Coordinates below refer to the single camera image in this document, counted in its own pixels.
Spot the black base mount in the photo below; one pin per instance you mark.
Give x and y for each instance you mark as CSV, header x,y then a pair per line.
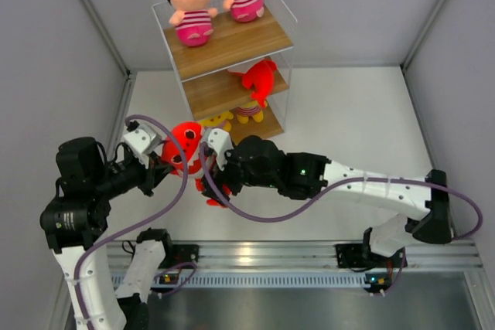
x,y
354,257
178,253

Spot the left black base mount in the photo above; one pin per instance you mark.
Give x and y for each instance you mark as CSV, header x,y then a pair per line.
x,y
178,253

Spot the aluminium frame post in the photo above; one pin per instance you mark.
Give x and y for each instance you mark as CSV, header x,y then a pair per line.
x,y
427,26
105,36

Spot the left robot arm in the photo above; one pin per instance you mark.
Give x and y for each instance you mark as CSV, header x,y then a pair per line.
x,y
76,219

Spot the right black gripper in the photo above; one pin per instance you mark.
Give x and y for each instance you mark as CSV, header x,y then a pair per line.
x,y
222,178

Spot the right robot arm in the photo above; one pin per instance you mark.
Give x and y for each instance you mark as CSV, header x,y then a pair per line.
x,y
421,206

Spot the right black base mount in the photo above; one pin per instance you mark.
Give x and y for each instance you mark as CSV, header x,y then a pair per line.
x,y
354,257

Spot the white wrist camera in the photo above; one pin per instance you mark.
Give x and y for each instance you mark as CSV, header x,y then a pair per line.
x,y
142,140
218,143

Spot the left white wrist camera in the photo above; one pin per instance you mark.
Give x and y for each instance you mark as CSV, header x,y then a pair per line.
x,y
142,140

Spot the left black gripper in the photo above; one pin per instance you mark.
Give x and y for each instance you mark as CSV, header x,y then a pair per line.
x,y
151,177

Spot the white wire wooden shelf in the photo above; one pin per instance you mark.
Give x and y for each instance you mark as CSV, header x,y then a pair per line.
x,y
208,75

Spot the aluminium frame post right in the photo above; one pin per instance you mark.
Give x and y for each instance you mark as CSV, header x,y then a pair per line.
x,y
427,26

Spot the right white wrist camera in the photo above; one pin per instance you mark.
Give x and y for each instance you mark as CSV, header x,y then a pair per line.
x,y
218,143

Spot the yellow plush toy striped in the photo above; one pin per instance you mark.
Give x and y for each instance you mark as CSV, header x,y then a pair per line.
x,y
251,110

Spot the aluminium frame post left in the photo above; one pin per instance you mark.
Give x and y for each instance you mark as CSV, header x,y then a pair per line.
x,y
105,36

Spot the aluminium mounting rail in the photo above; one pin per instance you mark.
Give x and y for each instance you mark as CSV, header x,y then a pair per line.
x,y
306,264

